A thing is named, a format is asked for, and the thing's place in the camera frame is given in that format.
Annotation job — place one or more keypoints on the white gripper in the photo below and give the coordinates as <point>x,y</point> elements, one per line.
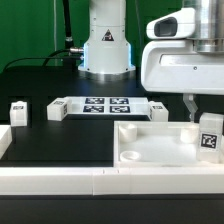
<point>173,66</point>

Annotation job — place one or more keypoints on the white square tabletop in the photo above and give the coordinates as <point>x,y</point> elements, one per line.
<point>157,144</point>

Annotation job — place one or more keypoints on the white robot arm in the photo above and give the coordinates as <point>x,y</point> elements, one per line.
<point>199,21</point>

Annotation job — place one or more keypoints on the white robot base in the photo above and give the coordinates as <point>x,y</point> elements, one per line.
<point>107,53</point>

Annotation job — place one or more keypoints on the white fiducial marker board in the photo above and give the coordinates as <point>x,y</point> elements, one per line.
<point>109,105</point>

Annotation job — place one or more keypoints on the black vertical pole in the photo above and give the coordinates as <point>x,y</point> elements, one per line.
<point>68,33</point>

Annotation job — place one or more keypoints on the white obstacle fence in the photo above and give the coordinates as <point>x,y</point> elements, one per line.
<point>111,181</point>

